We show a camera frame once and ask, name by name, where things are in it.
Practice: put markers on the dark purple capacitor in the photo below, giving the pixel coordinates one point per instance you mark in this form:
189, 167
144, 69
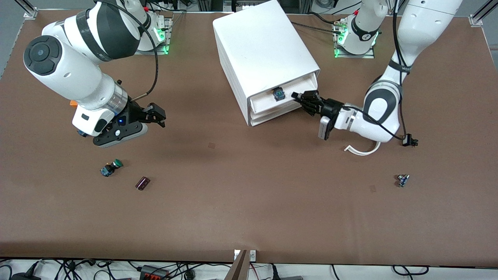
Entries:
142, 183

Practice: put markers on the black power strip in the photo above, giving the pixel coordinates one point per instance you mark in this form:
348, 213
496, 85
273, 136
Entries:
153, 273

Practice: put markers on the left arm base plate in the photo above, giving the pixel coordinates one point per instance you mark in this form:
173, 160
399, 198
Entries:
350, 56

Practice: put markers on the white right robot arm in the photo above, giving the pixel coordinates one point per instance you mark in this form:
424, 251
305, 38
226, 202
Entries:
70, 74

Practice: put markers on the small white bracket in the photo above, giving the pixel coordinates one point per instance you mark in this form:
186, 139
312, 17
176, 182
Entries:
236, 254
253, 255

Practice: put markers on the aluminium corner bracket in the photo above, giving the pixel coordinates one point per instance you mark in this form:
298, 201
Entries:
480, 15
29, 11

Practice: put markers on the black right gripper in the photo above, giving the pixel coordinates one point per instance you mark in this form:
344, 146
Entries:
137, 113

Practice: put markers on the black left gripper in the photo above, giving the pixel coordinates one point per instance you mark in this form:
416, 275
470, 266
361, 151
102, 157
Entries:
331, 107

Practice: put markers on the small blue electronic component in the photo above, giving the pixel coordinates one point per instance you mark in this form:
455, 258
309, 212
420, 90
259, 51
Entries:
402, 180

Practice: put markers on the orange button box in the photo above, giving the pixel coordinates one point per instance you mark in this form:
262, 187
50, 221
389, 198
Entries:
73, 103

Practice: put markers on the white curved plastic strip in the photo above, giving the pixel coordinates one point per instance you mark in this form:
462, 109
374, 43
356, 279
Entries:
362, 153

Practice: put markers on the black power adapter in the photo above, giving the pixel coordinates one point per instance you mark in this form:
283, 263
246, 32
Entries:
25, 277

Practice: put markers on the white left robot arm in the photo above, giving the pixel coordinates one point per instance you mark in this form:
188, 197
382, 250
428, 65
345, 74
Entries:
420, 27

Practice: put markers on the wooden post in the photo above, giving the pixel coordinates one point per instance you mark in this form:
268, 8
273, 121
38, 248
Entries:
238, 270

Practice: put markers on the red push button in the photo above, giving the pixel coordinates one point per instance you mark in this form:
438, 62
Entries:
81, 133

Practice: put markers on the small black switch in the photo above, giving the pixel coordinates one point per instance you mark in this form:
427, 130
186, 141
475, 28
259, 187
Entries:
407, 140

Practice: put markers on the green push button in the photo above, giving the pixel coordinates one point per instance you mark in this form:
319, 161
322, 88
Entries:
111, 168

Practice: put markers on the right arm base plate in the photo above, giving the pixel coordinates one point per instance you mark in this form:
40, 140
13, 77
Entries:
167, 39

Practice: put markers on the yellow push button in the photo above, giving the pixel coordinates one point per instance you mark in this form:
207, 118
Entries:
278, 94

